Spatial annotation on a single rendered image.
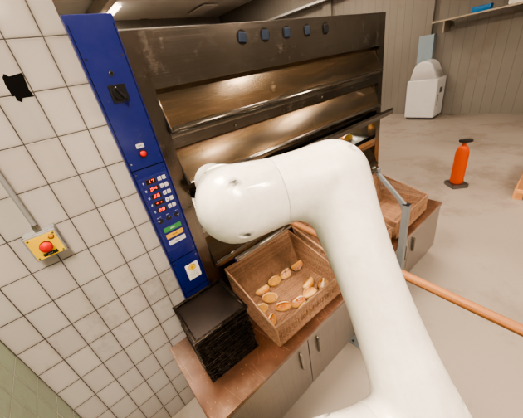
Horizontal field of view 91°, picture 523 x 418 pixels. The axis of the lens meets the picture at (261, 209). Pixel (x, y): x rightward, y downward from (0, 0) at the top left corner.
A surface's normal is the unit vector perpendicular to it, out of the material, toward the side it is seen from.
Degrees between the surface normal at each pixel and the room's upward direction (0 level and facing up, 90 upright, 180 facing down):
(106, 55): 90
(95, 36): 90
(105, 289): 90
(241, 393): 0
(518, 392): 0
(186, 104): 70
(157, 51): 90
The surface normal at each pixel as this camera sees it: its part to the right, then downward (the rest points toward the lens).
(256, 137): 0.54, -0.04
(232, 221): 0.05, 0.43
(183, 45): 0.63, 0.28
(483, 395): -0.17, -0.86
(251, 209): 0.36, 0.20
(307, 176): 0.11, -0.16
